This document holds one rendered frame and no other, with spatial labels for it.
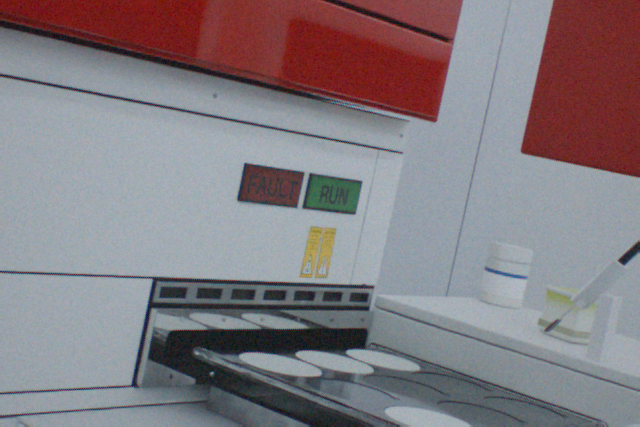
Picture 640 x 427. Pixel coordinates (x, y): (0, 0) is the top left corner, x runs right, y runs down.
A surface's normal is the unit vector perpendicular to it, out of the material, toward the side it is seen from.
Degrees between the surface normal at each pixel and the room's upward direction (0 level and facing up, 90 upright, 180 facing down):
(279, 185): 90
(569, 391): 90
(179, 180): 90
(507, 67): 90
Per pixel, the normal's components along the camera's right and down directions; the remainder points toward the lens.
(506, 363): -0.61, -0.08
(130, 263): 0.77, 0.19
